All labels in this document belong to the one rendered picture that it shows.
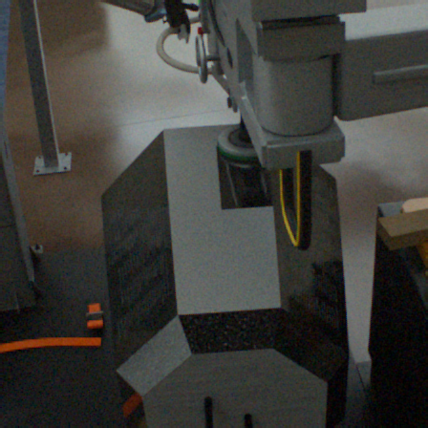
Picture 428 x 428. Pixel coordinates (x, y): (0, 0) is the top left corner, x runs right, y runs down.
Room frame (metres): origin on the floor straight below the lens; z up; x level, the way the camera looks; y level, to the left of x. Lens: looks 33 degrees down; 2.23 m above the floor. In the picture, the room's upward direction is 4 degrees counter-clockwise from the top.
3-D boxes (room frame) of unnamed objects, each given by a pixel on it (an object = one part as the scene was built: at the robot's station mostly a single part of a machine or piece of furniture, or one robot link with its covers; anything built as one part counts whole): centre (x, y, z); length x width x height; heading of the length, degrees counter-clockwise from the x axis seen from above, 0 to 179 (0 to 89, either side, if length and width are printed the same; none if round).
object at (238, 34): (2.09, -0.17, 1.35); 0.74 x 0.23 x 0.49; 6
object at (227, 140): (2.48, -0.14, 0.89); 0.21 x 0.21 x 0.01
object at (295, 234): (1.82, -0.21, 1.10); 0.23 x 0.03 x 0.32; 6
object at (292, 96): (1.82, -0.21, 1.39); 0.19 x 0.19 x 0.20
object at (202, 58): (2.34, -0.03, 1.24); 0.15 x 0.10 x 0.15; 6
